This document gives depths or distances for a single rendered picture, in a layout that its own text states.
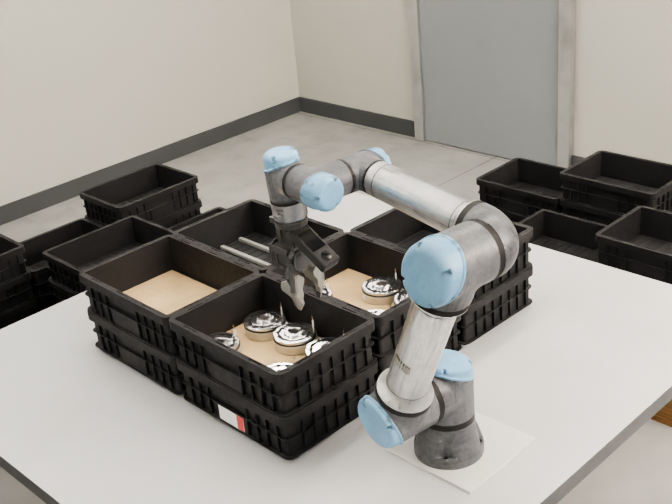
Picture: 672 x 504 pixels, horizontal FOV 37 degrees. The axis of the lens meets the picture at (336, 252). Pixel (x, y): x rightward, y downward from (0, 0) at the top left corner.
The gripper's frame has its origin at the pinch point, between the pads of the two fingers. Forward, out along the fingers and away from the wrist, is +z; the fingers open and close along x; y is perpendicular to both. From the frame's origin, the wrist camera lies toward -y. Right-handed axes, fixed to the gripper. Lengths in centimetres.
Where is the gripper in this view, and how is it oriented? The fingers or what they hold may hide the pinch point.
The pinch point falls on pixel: (311, 300)
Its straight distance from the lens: 220.2
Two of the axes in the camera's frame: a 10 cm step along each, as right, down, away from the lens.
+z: 1.4, 8.7, 4.8
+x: -7.0, 4.2, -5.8
